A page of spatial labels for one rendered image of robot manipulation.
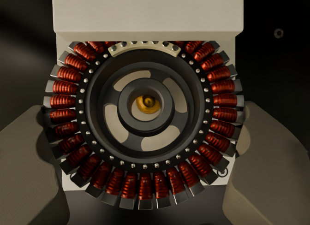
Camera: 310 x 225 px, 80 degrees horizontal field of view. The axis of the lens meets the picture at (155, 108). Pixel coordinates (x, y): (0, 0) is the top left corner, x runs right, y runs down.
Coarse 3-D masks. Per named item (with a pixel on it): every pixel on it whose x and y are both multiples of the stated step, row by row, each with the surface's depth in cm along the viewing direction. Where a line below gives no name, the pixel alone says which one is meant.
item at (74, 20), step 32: (64, 0) 6; (96, 0) 6; (128, 0) 6; (160, 0) 6; (192, 0) 6; (224, 0) 6; (64, 32) 6; (96, 32) 6; (128, 32) 6; (160, 32) 6; (192, 32) 6; (224, 32) 6
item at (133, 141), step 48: (96, 48) 10; (144, 48) 11; (192, 48) 11; (48, 96) 10; (96, 96) 12; (192, 96) 12; (240, 96) 11; (96, 144) 10; (192, 144) 10; (96, 192) 9; (144, 192) 9; (192, 192) 10
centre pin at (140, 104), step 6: (144, 96) 13; (150, 96) 13; (138, 102) 14; (144, 102) 13; (150, 102) 13; (156, 102) 13; (138, 108) 14; (144, 108) 13; (150, 108) 13; (156, 108) 14
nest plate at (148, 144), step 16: (64, 48) 15; (224, 48) 16; (128, 80) 16; (176, 96) 16; (112, 112) 16; (112, 128) 16; (176, 128) 16; (144, 144) 16; (160, 144) 16; (64, 176) 16; (224, 176) 16
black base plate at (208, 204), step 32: (0, 0) 16; (32, 0) 16; (256, 0) 17; (288, 0) 17; (0, 32) 16; (32, 32) 16; (256, 32) 17; (288, 32) 17; (0, 64) 16; (32, 64) 16; (256, 64) 17; (288, 64) 17; (0, 96) 16; (32, 96) 16; (256, 96) 17; (288, 96) 18; (0, 128) 16; (288, 128) 18; (224, 192) 18; (96, 224) 17; (128, 224) 17; (160, 224) 18; (192, 224) 18; (224, 224) 18
